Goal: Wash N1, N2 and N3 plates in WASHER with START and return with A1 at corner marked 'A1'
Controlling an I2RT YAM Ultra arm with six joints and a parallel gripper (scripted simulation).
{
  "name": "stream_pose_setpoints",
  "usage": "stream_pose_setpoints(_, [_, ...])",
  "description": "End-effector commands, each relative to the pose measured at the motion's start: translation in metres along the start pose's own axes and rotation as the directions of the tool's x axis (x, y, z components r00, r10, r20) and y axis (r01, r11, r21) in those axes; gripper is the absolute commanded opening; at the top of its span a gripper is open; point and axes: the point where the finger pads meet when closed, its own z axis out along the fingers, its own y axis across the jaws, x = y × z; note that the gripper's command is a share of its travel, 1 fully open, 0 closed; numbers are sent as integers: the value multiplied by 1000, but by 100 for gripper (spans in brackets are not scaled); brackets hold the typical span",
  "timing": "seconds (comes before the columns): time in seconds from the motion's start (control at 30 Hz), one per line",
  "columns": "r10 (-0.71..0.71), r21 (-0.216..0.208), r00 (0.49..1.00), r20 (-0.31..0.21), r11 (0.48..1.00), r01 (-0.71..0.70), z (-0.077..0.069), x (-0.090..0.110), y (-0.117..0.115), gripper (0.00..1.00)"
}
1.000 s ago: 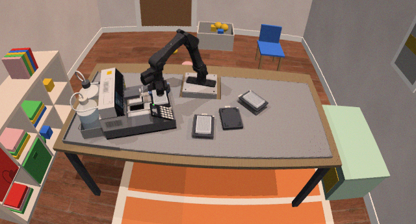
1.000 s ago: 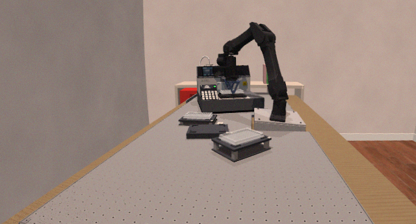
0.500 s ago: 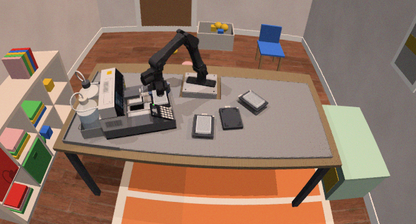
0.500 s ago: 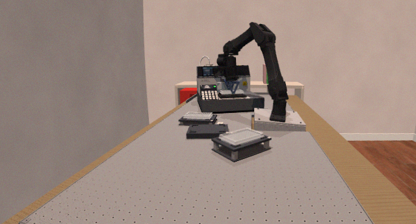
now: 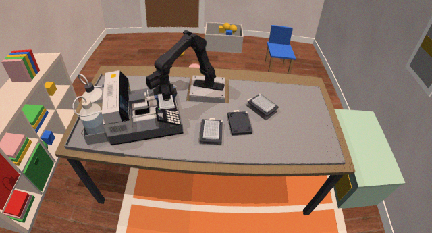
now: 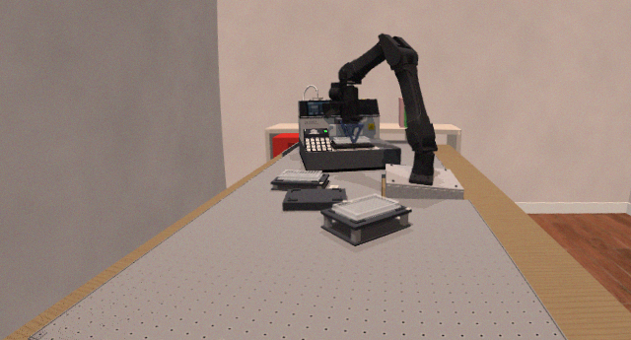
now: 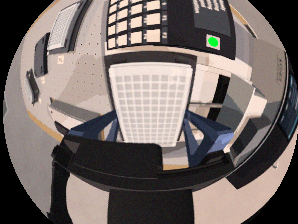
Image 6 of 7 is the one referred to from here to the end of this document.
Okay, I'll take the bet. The white well plate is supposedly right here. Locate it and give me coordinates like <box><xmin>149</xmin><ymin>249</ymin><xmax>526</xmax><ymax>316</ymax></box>
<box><xmin>331</xmin><ymin>194</ymin><xmax>401</xmax><ymax>222</ymax></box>
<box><xmin>333</xmin><ymin>136</ymin><xmax>371</xmax><ymax>145</ymax></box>
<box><xmin>277</xmin><ymin>170</ymin><xmax>323</xmax><ymax>181</ymax></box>

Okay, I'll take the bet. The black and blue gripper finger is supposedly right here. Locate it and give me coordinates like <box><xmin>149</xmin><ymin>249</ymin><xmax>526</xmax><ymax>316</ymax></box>
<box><xmin>339</xmin><ymin>121</ymin><xmax>355</xmax><ymax>137</ymax></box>
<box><xmin>345</xmin><ymin>124</ymin><xmax>364</xmax><ymax>143</ymax></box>

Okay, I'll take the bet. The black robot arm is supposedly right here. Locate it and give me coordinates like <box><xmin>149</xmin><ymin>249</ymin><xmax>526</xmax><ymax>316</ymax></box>
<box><xmin>322</xmin><ymin>34</ymin><xmax>438</xmax><ymax>186</ymax></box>

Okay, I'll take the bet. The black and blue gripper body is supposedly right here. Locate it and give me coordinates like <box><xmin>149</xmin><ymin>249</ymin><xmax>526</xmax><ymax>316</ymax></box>
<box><xmin>340</xmin><ymin>102</ymin><xmax>363</xmax><ymax>124</ymax></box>

